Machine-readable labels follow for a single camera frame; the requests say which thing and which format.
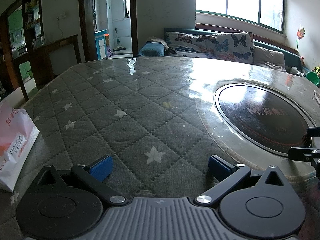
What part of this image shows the blue folded blanket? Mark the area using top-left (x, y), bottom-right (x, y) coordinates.
top-left (137, 42), bottom-right (165, 56)

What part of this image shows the colourful pinwheel toy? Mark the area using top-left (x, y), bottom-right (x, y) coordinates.
top-left (296, 27), bottom-right (305, 51)

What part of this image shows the dark wooden cabinet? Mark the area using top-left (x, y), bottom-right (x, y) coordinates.
top-left (1, 0), bottom-right (85, 103)

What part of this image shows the dark wooden door frame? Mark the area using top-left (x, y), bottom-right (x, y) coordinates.
top-left (79, 0), bottom-right (138, 61)

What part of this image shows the round black induction cooktop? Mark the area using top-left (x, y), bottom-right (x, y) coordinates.
top-left (215, 83), bottom-right (313, 156)

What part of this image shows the beige pillow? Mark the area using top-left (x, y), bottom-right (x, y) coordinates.
top-left (253, 46), bottom-right (286, 72)

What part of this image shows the green plastic basin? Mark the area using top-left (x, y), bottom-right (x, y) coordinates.
top-left (305, 71), bottom-right (320, 87)

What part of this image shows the butterfly print cushion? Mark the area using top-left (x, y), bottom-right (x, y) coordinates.
top-left (165, 31), bottom-right (254, 64)

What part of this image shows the window with green frame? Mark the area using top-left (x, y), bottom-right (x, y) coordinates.
top-left (196, 0), bottom-right (285, 33)

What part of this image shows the pink white plastic bag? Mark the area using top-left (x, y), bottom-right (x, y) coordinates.
top-left (0, 101), bottom-right (40, 192)

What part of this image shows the grey quilted star tablecloth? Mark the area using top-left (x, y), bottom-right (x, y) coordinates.
top-left (1, 57), bottom-right (319, 239)

